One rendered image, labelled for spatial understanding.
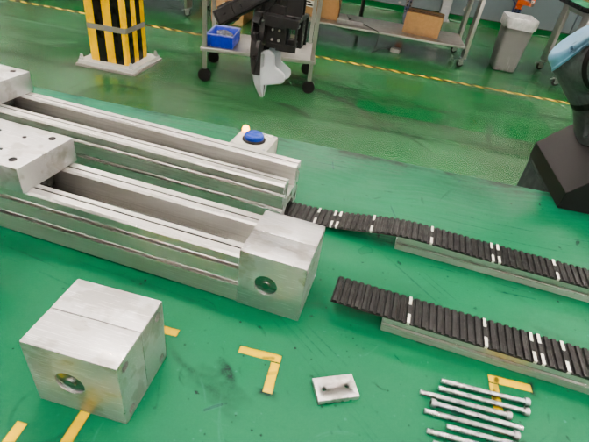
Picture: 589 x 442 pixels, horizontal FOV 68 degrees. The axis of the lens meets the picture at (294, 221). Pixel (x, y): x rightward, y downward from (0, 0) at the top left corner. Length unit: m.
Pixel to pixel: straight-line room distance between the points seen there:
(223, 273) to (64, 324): 0.20
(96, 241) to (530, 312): 0.65
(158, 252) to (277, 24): 0.42
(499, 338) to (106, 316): 0.48
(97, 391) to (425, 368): 0.38
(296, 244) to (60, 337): 0.29
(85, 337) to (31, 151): 0.34
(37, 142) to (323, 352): 0.51
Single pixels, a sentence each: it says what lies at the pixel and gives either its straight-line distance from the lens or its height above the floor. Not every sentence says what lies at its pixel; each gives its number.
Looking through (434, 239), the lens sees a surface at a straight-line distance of 0.76.
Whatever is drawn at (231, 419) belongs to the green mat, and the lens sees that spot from 0.52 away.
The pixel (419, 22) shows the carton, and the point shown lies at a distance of 5.47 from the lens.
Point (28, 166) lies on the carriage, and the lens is 0.71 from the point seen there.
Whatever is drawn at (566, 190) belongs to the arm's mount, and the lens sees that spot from 1.08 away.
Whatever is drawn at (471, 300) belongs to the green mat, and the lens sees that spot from 0.73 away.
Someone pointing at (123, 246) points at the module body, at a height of 0.81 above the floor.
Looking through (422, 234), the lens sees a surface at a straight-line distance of 0.77.
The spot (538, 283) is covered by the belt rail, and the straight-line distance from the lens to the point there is 0.81.
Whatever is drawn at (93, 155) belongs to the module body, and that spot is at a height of 0.82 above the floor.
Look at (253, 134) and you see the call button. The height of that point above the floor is 0.85.
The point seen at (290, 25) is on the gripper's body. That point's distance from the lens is 0.78.
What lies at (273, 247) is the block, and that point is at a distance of 0.56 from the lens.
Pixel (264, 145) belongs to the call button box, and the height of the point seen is 0.84.
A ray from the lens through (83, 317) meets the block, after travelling 0.50.
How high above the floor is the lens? 1.23
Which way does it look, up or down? 36 degrees down
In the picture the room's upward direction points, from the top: 9 degrees clockwise
